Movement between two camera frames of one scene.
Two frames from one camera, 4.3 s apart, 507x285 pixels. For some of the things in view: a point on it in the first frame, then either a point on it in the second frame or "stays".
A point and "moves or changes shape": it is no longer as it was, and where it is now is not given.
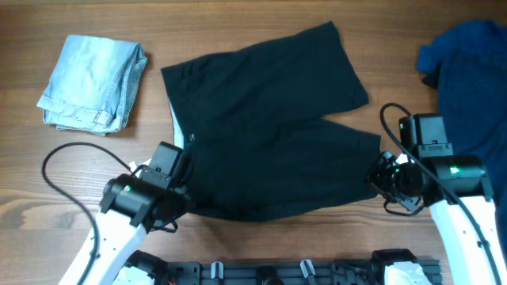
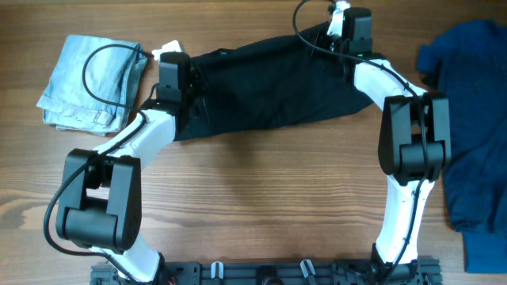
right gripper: x=375 y=180 -> x=318 y=39
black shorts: x=250 y=115 moves or changes shape
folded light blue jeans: x=93 y=84 stays
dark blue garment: x=466 y=64 stays
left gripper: x=184 y=207 -> x=197 y=74
